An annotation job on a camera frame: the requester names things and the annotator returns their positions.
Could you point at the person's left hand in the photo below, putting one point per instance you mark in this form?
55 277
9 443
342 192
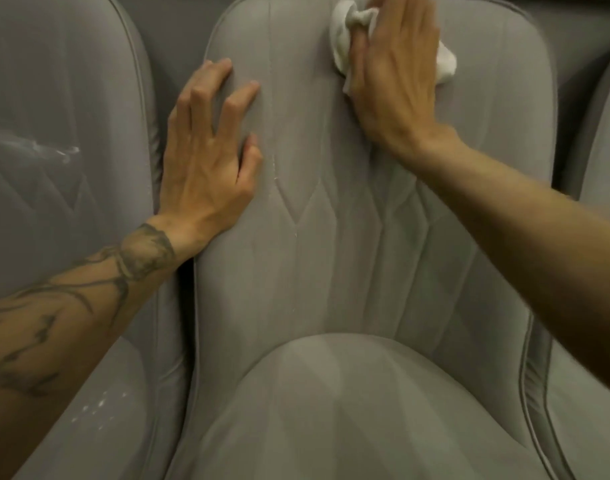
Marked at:
205 179

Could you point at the person's right hand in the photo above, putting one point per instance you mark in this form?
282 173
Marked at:
395 89

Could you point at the white cleaning cloth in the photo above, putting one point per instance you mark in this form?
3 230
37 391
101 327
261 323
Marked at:
340 39

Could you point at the grey padded chair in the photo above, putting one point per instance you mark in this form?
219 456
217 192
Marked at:
59 69
335 294
585 419

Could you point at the person's left forearm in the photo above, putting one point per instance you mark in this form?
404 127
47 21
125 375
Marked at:
59 334

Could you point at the person's right forearm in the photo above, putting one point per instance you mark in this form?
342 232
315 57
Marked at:
545 244

